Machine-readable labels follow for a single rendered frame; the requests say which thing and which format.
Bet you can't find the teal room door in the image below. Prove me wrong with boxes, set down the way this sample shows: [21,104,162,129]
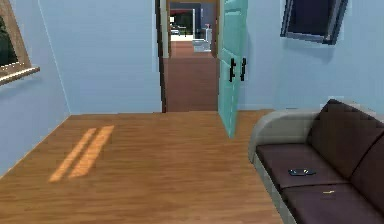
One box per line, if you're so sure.
[217,0,249,140]

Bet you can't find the black door handle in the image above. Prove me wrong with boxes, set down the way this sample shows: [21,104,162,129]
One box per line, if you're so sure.
[228,57,237,83]
[240,57,248,82]

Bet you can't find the small black remote control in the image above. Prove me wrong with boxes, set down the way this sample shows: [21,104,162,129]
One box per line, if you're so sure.
[287,168,317,177]

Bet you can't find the grey sofa with brown cushions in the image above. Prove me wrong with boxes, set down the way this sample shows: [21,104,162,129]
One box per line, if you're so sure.
[247,98,384,224]

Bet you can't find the wooden framed window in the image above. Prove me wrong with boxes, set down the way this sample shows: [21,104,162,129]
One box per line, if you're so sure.
[0,0,41,87]

